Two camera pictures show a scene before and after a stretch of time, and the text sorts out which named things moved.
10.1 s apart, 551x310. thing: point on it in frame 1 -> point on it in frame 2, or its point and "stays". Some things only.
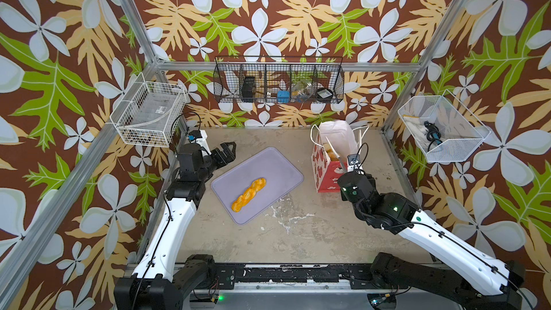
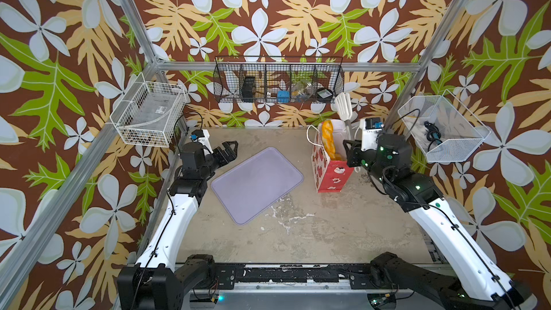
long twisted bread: (257, 185) -> (328, 133)
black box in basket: (247, 87) stays
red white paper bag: (334, 140) stays
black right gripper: (341, 192) -> (354, 156)
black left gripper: (228, 156) stays
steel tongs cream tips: (344, 165) -> (344, 109)
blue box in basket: (283, 96) stays
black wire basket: (279, 79) stays
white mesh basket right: (443, 128) stays
